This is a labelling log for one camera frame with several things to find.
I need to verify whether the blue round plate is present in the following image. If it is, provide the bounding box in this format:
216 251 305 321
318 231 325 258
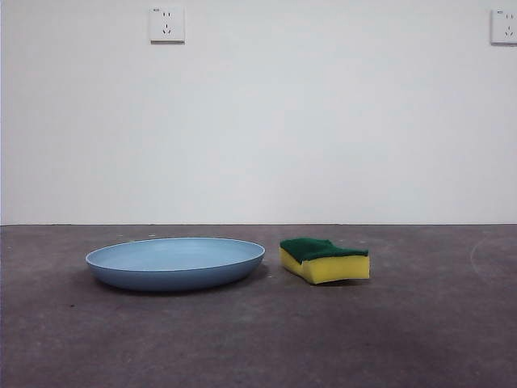
85 236 267 293

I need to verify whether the yellow sponge with green pad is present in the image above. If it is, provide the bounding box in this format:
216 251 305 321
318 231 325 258
279 237 371 286

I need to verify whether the white wall socket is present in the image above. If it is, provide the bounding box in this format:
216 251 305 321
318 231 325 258
149 5 187 45
490 8 517 46

